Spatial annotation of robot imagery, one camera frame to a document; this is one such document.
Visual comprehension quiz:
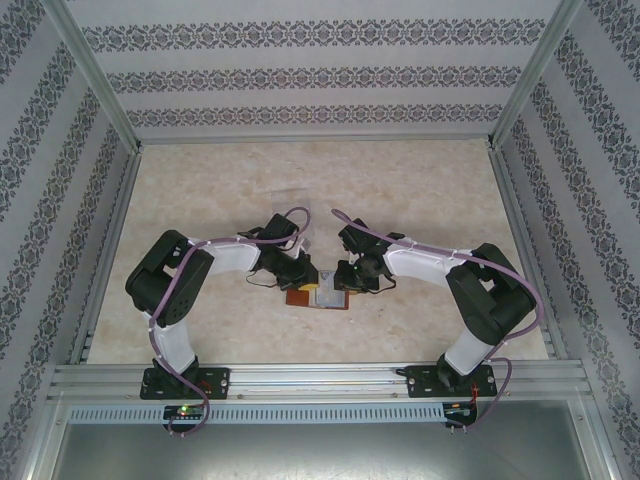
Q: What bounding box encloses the brown leather card holder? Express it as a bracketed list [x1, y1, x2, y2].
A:
[285, 269, 351, 311]

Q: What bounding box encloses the white VIP card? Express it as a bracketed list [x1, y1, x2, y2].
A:
[314, 272, 349, 307]

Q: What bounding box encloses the grey metal sheet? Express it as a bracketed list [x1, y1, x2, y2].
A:
[49, 422, 611, 480]

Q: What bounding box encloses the aluminium mounting rail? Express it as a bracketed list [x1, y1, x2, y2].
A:
[47, 362, 589, 404]

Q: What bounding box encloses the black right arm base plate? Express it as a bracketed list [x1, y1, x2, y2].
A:
[407, 364, 499, 400]

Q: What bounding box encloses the slotted grey cable duct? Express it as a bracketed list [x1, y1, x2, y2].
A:
[67, 402, 574, 425]

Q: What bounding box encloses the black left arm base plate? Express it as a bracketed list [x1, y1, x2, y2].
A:
[141, 366, 232, 401]

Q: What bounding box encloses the aluminium table end rail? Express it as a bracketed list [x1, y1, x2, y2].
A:
[138, 133, 496, 147]

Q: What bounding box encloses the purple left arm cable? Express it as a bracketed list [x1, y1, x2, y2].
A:
[147, 205, 315, 439]

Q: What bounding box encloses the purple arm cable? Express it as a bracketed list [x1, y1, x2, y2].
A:
[147, 205, 315, 439]
[331, 208, 546, 435]

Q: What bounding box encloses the aluminium table side rail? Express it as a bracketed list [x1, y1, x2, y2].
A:
[487, 144, 570, 364]
[68, 147, 146, 366]

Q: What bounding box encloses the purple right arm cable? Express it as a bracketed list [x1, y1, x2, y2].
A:
[331, 208, 546, 435]

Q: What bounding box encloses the aluminium frame post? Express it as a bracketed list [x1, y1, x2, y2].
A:
[486, 0, 587, 151]
[19, 392, 71, 480]
[569, 392, 621, 480]
[44, 0, 145, 154]

